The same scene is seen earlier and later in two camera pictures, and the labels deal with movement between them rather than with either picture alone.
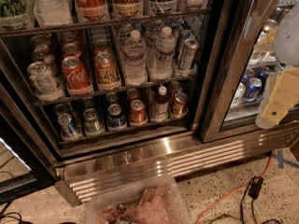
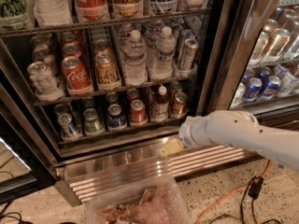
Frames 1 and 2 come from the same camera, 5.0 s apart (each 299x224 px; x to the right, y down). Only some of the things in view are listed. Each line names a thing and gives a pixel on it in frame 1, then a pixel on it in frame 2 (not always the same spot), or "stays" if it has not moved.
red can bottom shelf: x=137 y=113 stays
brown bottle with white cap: x=160 y=110 stays
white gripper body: x=288 y=41 -> x=193 y=133
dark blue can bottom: x=116 y=120 stays
